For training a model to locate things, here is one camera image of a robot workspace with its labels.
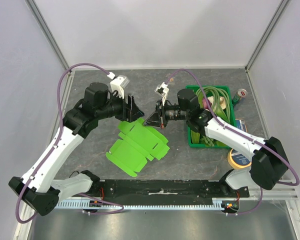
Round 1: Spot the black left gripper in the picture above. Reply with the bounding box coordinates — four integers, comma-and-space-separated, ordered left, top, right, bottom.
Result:
96, 89, 145, 123

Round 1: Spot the green paper box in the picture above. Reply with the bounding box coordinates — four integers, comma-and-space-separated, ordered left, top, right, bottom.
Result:
106, 118, 170, 177

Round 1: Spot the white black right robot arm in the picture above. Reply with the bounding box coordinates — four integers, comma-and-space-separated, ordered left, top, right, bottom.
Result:
144, 87, 288, 197

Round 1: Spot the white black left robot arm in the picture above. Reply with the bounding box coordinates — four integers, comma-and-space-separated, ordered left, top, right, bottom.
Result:
8, 82, 145, 216

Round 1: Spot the blue small box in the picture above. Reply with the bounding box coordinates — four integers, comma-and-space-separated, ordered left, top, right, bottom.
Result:
235, 119, 248, 133

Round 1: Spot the purple onion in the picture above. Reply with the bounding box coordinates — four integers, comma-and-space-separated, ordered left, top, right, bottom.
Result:
202, 98, 211, 108

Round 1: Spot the green plastic crate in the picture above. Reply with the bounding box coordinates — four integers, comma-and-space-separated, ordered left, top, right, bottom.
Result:
187, 85, 237, 149

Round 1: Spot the green long beans bundle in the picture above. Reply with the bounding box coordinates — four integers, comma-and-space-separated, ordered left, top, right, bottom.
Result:
190, 86, 231, 147

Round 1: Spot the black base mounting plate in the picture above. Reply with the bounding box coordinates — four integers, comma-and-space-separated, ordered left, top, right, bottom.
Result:
86, 179, 250, 205

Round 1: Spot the green red drink can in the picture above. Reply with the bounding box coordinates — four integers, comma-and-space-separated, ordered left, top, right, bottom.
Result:
231, 88, 248, 106

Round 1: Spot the yellow masking tape roll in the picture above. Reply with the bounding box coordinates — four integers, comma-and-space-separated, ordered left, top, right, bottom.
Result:
227, 149, 252, 170

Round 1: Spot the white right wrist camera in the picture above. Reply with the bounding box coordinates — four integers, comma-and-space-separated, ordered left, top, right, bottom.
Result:
154, 82, 169, 106

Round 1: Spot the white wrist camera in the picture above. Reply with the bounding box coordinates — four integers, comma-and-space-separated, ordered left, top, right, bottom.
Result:
154, 82, 169, 106
107, 71, 130, 99

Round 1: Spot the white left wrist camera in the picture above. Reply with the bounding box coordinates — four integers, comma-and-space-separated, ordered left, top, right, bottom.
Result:
107, 71, 130, 99

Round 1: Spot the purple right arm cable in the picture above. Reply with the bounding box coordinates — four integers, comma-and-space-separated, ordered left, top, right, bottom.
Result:
166, 68, 300, 217

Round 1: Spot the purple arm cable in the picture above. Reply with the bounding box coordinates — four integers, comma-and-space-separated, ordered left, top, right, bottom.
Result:
166, 68, 300, 217
16, 62, 126, 224

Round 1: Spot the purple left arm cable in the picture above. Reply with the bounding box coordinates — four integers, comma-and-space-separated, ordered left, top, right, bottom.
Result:
16, 62, 126, 224

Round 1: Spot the light blue cable duct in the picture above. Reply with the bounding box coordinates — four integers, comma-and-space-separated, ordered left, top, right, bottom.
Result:
55, 197, 233, 211

